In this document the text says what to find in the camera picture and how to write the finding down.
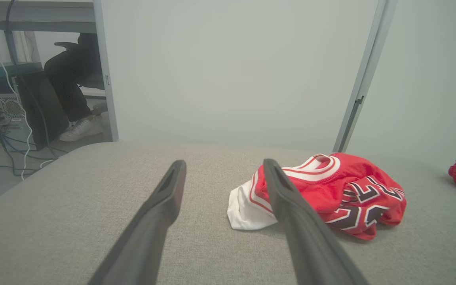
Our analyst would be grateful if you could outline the grey partition post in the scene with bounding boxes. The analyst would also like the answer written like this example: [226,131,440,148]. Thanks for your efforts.
[332,0,399,153]
[93,0,119,142]

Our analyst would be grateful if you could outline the black computer tower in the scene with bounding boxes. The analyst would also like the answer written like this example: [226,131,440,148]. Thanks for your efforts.
[16,70,70,150]

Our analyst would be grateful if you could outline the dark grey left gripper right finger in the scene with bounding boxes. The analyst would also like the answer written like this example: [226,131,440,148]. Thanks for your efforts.
[262,158,369,285]

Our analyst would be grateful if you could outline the grey desk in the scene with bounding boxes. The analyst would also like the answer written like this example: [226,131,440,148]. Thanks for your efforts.
[0,0,96,34]

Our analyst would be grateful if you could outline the white cable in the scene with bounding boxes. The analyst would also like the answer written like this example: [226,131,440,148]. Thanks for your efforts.
[0,0,57,182]

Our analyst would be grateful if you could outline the teal shelf board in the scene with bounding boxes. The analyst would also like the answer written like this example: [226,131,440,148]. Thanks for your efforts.
[0,62,43,79]

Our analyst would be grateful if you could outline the red Bulls 23 jersey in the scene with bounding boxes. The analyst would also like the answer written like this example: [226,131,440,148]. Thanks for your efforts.
[227,152,407,241]

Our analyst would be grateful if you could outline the person's black trouser legs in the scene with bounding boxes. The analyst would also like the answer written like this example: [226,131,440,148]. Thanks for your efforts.
[44,33,103,123]

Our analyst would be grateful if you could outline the white sneaker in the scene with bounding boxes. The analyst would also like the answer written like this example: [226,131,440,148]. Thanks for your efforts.
[59,116,104,143]

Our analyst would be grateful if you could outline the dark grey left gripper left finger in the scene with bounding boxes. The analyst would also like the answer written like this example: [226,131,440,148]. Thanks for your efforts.
[87,159,187,285]

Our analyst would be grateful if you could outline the silver computer tower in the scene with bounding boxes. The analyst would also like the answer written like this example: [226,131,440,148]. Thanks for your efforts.
[0,92,36,153]

